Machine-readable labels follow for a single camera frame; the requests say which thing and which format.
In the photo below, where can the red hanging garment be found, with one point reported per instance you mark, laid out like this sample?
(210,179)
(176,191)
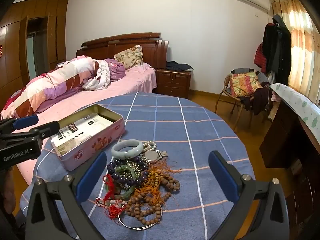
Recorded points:
(258,57)

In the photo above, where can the black hanging coat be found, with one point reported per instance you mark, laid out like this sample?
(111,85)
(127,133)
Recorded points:
(277,47)

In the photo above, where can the white green patterned cover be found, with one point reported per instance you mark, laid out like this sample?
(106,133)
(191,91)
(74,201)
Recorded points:
(295,100)

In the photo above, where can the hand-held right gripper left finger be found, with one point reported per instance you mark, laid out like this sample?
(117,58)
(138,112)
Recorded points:
(91,177)

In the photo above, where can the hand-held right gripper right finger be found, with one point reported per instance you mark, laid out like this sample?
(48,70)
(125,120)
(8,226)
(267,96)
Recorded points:
(223,177)

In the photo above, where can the pink sheeted bed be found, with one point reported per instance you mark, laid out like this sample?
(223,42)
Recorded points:
(125,82)

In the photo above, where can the wooden armchair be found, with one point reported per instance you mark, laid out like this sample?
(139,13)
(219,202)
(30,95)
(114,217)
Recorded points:
(225,97)

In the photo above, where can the yellow patterned curtain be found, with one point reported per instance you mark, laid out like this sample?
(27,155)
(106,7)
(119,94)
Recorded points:
(302,42)

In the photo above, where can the patchwork quilt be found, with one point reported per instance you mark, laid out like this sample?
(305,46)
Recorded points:
(50,87)

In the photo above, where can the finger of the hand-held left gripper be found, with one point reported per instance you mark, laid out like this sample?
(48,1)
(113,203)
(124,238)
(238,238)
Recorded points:
(25,122)
(46,128)

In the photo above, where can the purple blanket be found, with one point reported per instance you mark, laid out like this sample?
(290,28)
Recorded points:
(116,68)

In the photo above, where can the dark folded clothes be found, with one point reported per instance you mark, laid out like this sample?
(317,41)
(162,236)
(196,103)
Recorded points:
(178,66)

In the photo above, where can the white printed paper leaflet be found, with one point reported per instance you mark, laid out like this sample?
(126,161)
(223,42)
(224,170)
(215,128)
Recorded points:
(82,127)

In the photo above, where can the dark wooden desk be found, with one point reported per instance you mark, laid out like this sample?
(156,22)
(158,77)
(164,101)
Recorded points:
(282,135)

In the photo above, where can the silver wristwatch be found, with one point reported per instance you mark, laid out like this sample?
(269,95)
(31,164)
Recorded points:
(151,155)

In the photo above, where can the wooden nightstand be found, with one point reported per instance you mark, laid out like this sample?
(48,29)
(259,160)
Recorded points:
(172,82)

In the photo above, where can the pink tin box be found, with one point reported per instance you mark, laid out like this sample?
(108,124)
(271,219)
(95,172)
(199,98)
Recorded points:
(82,153)

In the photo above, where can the wooden wardrobe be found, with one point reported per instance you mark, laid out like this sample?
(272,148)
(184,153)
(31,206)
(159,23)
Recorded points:
(10,55)

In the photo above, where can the floral pillow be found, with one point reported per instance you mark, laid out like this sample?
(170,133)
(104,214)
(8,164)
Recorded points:
(130,56)

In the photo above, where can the pale jade bangle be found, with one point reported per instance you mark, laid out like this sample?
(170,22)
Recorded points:
(127,143)

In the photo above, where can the colourful patterned cushion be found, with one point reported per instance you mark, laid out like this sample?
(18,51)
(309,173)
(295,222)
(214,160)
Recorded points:
(245,83)

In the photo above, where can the wooden bed headboard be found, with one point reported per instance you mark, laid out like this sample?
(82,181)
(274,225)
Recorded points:
(112,47)

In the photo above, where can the silver bangle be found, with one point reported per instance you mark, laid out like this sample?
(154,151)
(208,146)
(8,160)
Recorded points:
(135,228)

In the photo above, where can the dark brown garment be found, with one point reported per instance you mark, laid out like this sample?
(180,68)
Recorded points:
(260,100)

